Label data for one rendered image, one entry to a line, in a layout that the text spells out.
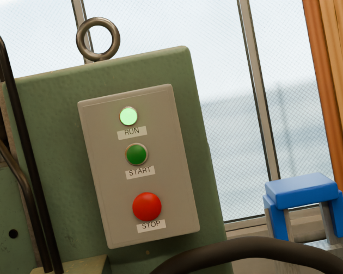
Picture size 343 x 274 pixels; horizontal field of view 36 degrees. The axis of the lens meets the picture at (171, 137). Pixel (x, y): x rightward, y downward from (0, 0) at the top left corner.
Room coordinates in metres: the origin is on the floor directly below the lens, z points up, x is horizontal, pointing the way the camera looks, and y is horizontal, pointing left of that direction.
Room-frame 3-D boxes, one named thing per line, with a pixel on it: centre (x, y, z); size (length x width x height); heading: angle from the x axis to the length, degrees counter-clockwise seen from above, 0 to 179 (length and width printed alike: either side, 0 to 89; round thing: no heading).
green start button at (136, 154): (0.54, 0.04, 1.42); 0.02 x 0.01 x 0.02; 90
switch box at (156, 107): (0.57, 0.04, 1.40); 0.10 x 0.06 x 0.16; 90
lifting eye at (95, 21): (0.71, 0.07, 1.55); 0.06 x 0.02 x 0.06; 90
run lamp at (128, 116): (0.54, 0.04, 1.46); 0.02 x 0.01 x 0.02; 90
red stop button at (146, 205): (0.53, 0.04, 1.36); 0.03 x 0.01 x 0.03; 90
